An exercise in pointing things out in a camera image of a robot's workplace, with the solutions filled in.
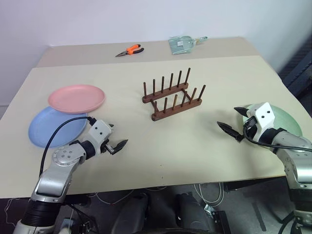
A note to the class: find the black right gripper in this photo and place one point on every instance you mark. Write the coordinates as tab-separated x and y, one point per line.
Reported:
251	128

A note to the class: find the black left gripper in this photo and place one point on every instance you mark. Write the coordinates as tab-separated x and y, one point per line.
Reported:
107	145

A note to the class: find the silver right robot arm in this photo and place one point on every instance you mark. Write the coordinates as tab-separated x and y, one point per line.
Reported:
296	156

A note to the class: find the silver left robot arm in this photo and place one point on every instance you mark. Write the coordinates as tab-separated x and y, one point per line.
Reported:
58	170

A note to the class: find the wooden dish rack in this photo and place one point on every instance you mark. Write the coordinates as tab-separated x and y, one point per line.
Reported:
170	93

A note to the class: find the green plastic plate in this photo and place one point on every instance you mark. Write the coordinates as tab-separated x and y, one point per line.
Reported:
287	122

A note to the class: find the pink plastic plate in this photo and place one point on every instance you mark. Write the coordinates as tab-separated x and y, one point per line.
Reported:
76	98

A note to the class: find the blue plastic plate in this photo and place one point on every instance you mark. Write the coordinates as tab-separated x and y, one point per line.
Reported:
48	129

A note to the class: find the dark rounded shape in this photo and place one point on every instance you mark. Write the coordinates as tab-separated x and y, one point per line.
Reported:
131	214
192	214

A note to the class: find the green dustpan with brush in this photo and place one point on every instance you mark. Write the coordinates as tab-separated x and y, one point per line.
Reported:
181	45

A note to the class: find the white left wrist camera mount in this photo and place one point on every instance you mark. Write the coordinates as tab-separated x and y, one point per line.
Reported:
99	130

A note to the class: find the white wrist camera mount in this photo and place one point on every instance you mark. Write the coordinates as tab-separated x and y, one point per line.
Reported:
99	130
262	117

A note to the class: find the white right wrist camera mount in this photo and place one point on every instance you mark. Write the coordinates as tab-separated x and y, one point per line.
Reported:
262	117

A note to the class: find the black table frame bar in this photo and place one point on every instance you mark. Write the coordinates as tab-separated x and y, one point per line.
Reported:
256	184

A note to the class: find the silver metal bracket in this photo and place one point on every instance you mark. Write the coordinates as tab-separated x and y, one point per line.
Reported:
211	211

